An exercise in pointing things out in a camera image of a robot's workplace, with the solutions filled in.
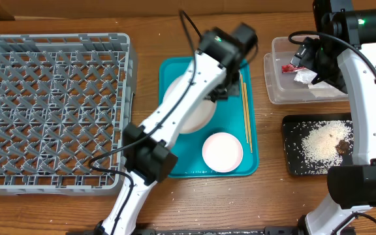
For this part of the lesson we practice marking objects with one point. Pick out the white napkin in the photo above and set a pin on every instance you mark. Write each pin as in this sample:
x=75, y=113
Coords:
x=321, y=89

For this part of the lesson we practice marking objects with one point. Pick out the red snack wrapper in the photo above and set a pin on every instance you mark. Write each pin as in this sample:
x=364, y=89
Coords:
x=291, y=68

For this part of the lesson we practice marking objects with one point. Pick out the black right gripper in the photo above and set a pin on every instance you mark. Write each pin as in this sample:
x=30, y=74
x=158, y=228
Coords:
x=305, y=57

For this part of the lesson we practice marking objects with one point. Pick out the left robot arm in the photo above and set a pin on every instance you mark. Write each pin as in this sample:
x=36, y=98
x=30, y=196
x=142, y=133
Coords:
x=213, y=74

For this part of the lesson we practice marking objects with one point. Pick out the brown food scrap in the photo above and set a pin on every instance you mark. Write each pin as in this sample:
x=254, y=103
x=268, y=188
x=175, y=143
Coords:
x=343, y=147

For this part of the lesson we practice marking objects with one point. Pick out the white rice pile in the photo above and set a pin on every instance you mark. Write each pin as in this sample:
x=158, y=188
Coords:
x=319, y=146

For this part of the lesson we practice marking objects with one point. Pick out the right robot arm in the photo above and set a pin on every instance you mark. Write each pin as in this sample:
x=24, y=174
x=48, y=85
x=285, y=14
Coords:
x=342, y=53

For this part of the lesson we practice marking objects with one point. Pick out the pink small bowl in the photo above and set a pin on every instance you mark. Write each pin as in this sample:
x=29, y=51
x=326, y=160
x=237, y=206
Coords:
x=222, y=152

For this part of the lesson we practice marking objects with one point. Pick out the teal plastic tray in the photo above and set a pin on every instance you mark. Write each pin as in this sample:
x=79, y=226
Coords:
x=228, y=118

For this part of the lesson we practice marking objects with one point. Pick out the clear plastic bin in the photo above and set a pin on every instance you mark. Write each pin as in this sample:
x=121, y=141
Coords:
x=281, y=87

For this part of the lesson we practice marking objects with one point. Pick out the white round plate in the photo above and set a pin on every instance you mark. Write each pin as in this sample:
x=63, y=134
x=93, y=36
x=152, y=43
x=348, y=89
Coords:
x=200, y=117

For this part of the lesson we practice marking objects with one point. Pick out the grey dishwasher rack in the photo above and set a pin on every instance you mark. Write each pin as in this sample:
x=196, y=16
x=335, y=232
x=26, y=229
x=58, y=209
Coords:
x=64, y=102

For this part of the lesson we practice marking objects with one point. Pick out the black waste tray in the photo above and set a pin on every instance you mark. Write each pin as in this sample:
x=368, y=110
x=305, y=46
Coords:
x=293, y=129

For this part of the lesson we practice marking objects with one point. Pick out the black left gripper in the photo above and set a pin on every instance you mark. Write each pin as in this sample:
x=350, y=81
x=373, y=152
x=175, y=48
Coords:
x=233, y=89

